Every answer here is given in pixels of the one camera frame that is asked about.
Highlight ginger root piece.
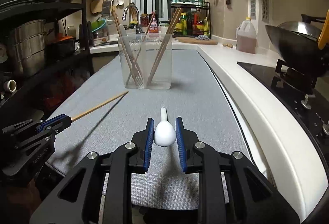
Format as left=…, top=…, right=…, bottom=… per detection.
left=222, top=43, right=234, bottom=48

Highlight wooden chopstick pair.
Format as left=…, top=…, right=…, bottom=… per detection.
left=147, top=7, right=183, bottom=86

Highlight red chili jar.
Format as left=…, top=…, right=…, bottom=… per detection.
left=140, top=14, right=149, bottom=27

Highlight white lidded jar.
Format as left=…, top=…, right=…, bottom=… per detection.
left=161, top=23, right=169, bottom=34

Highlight grey table mat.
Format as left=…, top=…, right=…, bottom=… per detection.
left=44, top=48, right=256, bottom=212

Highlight chrome kitchen faucet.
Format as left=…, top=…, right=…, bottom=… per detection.
left=122, top=3, right=143, bottom=34

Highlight stainless steel stock pot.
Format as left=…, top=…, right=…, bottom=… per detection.
left=8, top=19, right=46, bottom=76

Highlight hanging wooden cutting board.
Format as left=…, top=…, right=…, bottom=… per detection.
left=90, top=0, right=103, bottom=15

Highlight clear plastic utensil container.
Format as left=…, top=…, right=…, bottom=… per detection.
left=118, top=33, right=172, bottom=90

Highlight red dish soap bottle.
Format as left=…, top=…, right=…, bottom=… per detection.
left=148, top=12, right=159, bottom=33

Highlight black metal shelf rack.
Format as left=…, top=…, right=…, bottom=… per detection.
left=1, top=0, right=94, bottom=127

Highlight green and blue bowls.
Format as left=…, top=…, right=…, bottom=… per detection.
left=91, top=19, right=107, bottom=32

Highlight blue checkered cloth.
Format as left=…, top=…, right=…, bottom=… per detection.
left=196, top=35, right=210, bottom=41

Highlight black wok with lid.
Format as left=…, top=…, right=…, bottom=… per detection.
left=265, top=14, right=328, bottom=77

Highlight black spice rack with bottles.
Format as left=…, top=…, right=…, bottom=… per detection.
left=170, top=0, right=211, bottom=38

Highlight hanging metal grater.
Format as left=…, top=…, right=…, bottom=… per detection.
left=101, top=0, right=111, bottom=18

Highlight black gas stove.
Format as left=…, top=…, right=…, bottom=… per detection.
left=237, top=62, right=328, bottom=162

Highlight orange lidded pot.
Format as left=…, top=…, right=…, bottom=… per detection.
left=55, top=33, right=74, bottom=43

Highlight round wooden cutting board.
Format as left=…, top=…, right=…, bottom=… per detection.
left=175, top=37, right=218, bottom=45

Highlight plastic jug of brown liquid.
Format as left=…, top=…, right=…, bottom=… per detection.
left=236, top=17, right=257, bottom=54

